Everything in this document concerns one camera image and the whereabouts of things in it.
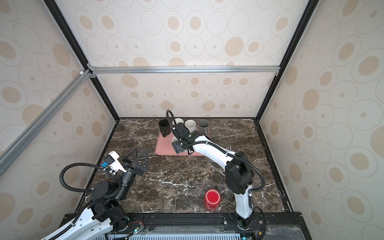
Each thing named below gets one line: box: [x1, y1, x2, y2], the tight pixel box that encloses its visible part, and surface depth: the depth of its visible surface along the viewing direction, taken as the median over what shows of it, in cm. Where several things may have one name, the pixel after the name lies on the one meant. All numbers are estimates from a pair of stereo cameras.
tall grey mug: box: [197, 119, 212, 137], surface depth 105 cm
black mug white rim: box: [158, 118, 172, 138], surface depth 106 cm
